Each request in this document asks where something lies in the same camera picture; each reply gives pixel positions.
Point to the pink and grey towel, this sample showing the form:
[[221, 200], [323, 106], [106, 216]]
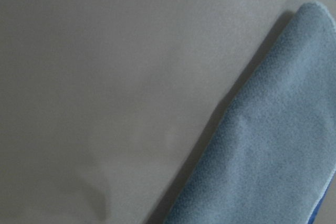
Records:
[[272, 157]]

